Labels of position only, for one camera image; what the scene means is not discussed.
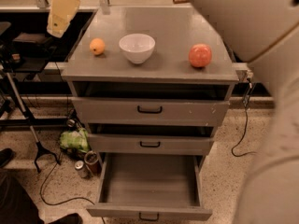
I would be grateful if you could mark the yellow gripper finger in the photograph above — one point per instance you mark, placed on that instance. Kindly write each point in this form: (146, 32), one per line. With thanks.
(62, 12)

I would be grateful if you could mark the small orange fruit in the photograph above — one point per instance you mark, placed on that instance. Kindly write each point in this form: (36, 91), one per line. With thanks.
(97, 46)

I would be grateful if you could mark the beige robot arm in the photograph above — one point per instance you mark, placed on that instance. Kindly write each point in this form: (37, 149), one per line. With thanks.
(265, 35)

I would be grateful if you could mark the grey drawer cabinet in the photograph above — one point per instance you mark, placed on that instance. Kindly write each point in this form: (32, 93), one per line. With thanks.
(174, 29)

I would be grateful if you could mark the grey bottom drawer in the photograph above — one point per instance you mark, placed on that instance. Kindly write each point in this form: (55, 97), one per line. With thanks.
(150, 187)

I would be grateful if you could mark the black box on shelf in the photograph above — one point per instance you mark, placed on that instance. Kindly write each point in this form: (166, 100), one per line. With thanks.
(30, 42)

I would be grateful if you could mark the white ceramic bowl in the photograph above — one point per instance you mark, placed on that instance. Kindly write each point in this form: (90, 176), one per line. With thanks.
(137, 48)

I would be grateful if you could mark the green chip bag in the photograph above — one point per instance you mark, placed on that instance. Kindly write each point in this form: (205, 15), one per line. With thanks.
(77, 140)

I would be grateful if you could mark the red apple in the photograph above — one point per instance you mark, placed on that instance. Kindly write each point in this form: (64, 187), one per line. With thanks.
(200, 55)

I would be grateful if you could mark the black reacher grabber tool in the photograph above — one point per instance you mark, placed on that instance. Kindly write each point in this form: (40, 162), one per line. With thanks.
(29, 117)

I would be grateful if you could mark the brown tin can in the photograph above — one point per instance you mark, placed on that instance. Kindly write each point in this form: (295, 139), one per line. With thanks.
(92, 161)

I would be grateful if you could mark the black shoe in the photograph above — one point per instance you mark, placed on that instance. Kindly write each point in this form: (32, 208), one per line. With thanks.
(6, 155)

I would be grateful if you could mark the silver soda can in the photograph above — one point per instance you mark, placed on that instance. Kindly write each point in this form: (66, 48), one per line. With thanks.
(82, 169)

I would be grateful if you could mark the dark clothed leg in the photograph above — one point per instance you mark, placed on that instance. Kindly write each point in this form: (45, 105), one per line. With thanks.
(16, 206)

